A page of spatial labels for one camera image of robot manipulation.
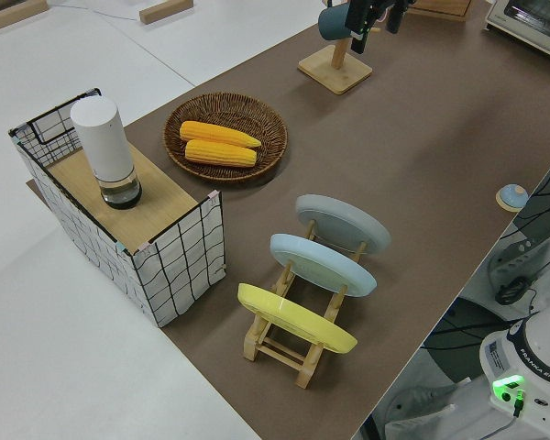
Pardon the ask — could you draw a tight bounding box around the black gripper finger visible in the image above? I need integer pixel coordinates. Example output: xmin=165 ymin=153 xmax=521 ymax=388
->
xmin=346 ymin=7 xmax=372 ymax=54
xmin=386 ymin=5 xmax=409 ymax=34

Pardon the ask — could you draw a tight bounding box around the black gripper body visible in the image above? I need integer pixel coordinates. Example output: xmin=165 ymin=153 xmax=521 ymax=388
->
xmin=349 ymin=0 xmax=415 ymax=11

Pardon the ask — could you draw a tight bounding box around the gray plate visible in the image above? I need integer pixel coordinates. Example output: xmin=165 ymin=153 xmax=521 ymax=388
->
xmin=295 ymin=193 xmax=391 ymax=257

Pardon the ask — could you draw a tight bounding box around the light blue plate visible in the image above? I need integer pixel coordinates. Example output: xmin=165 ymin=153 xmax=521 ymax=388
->
xmin=269 ymin=233 xmax=378 ymax=299

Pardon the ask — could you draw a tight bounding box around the yellow plate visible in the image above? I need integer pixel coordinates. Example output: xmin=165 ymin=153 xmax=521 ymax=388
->
xmin=236 ymin=282 xmax=358 ymax=354

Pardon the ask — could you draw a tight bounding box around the wooden plate rack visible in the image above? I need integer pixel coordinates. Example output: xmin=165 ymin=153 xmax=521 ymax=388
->
xmin=242 ymin=218 xmax=370 ymax=390

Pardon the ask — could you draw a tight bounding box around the dark teal mug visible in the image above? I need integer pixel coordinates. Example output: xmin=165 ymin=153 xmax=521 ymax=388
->
xmin=317 ymin=5 xmax=355 ymax=42

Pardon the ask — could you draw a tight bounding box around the wooden mug tree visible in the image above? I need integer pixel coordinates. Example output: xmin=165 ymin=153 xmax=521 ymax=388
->
xmin=297 ymin=0 xmax=374 ymax=96

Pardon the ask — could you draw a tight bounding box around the cream toaster oven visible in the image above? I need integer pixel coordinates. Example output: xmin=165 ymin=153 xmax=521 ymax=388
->
xmin=483 ymin=0 xmax=550 ymax=63

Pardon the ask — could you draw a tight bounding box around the round wicker basket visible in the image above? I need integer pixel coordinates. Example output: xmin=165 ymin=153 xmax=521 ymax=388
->
xmin=163 ymin=93 xmax=289 ymax=185

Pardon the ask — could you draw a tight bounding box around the brown table cover sheet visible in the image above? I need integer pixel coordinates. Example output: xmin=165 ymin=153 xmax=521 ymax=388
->
xmin=26 ymin=0 xmax=550 ymax=440

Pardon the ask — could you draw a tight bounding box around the yellow corn cob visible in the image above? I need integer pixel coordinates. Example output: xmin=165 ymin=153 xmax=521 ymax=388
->
xmin=183 ymin=139 xmax=259 ymax=169
xmin=179 ymin=120 xmax=263 ymax=149

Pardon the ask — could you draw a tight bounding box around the light wooden block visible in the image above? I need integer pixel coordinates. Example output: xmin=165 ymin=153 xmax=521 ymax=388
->
xmin=138 ymin=0 xmax=194 ymax=25
xmin=0 ymin=0 xmax=50 ymax=33

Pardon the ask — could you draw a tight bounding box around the wooden shelf board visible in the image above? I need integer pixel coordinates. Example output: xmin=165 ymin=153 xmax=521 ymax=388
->
xmin=48 ymin=144 xmax=198 ymax=244

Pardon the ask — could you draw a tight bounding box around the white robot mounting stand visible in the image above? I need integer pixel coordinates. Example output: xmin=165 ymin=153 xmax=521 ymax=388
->
xmin=357 ymin=146 xmax=550 ymax=440

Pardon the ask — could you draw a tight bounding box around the white cylindrical bottle clear base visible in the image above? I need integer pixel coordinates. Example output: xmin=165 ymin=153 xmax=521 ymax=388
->
xmin=70 ymin=95 xmax=143 ymax=211

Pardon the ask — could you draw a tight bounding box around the black cable plug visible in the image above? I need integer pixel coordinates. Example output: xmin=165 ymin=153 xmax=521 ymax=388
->
xmin=495 ymin=277 xmax=533 ymax=306

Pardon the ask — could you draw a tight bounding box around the brown box with wire rack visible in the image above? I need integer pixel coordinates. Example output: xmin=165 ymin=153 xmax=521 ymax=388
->
xmin=7 ymin=86 xmax=226 ymax=329

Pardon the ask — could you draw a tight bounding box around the black cable with green light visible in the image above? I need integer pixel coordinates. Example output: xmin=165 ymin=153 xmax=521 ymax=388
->
xmin=511 ymin=388 xmax=529 ymax=419

